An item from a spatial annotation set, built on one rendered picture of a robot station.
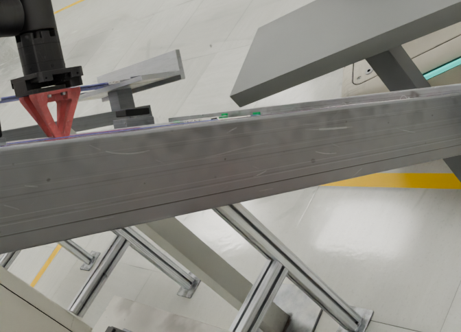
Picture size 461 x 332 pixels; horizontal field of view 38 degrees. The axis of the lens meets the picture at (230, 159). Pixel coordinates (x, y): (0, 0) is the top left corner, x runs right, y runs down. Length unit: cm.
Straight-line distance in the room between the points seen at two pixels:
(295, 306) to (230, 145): 137
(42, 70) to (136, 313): 45
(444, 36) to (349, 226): 57
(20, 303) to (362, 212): 99
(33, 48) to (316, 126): 49
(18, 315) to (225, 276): 64
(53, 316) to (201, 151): 159
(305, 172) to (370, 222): 133
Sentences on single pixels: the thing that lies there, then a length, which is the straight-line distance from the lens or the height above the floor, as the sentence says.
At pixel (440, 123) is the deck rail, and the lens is 68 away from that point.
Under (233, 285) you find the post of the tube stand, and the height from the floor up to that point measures 23.
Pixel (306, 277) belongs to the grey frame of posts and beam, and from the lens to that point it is 155.
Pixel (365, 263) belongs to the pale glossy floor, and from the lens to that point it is 179.
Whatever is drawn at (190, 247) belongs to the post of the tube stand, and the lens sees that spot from 160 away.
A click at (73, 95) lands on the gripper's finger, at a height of 97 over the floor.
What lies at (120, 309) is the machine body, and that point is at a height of 62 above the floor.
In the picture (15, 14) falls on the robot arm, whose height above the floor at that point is 109.
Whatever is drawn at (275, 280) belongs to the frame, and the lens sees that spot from 148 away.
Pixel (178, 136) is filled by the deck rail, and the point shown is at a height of 102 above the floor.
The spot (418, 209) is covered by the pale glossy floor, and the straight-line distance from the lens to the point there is 181.
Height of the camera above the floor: 121
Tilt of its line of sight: 28 degrees down
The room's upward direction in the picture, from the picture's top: 46 degrees counter-clockwise
